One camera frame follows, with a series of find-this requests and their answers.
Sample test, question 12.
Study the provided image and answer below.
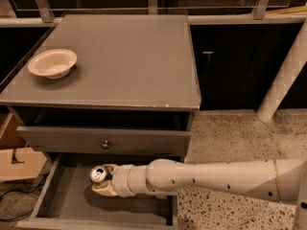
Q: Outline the open grey middle drawer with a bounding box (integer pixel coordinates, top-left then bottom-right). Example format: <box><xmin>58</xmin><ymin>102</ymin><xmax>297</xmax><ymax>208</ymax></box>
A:
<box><xmin>16</xmin><ymin>153</ymin><xmax>177</xmax><ymax>230</ymax></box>

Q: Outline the wooden board on left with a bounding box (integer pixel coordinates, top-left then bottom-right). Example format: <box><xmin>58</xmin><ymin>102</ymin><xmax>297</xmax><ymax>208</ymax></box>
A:
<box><xmin>0</xmin><ymin>113</ymin><xmax>25</xmax><ymax>150</ymax></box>

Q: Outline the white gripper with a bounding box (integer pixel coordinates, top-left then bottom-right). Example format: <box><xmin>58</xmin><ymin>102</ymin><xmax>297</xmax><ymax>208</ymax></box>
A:
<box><xmin>92</xmin><ymin>164</ymin><xmax>134</xmax><ymax>197</ymax></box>

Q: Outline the light wooden block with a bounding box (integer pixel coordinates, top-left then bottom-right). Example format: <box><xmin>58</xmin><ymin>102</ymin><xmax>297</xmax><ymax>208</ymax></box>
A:
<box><xmin>0</xmin><ymin>148</ymin><xmax>47</xmax><ymax>182</ymax></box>

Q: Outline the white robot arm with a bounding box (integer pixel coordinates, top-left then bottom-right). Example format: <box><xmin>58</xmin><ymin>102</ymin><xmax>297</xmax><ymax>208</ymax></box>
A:
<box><xmin>89</xmin><ymin>159</ymin><xmax>307</xmax><ymax>230</ymax></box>

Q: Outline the grey drawer cabinet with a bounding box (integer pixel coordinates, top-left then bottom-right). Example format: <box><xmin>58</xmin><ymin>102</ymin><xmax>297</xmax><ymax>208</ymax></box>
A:
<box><xmin>0</xmin><ymin>14</ymin><xmax>202</xmax><ymax>170</ymax></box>

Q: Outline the green soda can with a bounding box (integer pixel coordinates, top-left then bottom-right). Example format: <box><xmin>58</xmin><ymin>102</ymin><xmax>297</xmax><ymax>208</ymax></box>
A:
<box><xmin>89</xmin><ymin>166</ymin><xmax>112</xmax><ymax>186</ymax></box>

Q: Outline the black floor cable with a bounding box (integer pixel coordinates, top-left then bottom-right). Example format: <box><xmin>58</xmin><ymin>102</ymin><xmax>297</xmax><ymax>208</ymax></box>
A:
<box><xmin>0</xmin><ymin>172</ymin><xmax>50</xmax><ymax>223</ymax></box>

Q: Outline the white paper bowl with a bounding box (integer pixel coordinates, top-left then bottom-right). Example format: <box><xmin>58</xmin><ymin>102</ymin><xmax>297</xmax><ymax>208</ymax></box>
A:
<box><xmin>28</xmin><ymin>49</ymin><xmax>78</xmax><ymax>80</ymax></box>

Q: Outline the grey top drawer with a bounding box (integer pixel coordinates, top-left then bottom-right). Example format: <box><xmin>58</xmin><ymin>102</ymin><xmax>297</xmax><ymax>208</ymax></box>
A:
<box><xmin>17</xmin><ymin>126</ymin><xmax>191</xmax><ymax>156</ymax></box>

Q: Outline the dark wall cabinet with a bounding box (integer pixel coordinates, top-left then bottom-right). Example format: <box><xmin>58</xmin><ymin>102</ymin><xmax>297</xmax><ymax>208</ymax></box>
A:
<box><xmin>191</xmin><ymin>23</ymin><xmax>302</xmax><ymax>110</ymax></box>

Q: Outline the round metal drawer knob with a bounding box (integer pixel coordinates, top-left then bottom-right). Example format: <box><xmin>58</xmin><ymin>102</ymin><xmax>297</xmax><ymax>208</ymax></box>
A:
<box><xmin>101</xmin><ymin>140</ymin><xmax>110</xmax><ymax>150</ymax></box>

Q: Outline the white diagonal support pole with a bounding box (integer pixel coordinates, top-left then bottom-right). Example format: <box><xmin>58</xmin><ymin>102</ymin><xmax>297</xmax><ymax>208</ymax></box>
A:
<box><xmin>256</xmin><ymin>20</ymin><xmax>307</xmax><ymax>123</ymax></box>

